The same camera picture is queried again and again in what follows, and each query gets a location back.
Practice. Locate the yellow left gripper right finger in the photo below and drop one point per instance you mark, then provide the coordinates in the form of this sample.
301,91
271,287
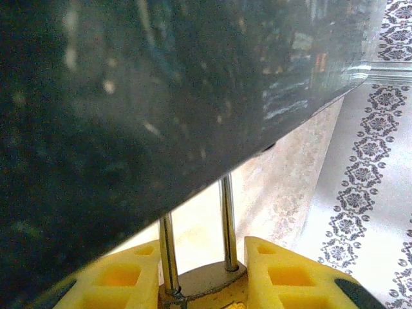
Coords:
289,277

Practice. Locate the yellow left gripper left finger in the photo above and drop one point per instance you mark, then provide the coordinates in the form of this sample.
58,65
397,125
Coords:
119,277

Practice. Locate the brass padlock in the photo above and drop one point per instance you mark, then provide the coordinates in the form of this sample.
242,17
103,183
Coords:
206,283

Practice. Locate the starry night painted box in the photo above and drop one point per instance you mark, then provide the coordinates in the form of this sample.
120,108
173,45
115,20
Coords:
128,96

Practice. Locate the aluminium side rail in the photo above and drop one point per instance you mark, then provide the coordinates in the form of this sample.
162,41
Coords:
383,72

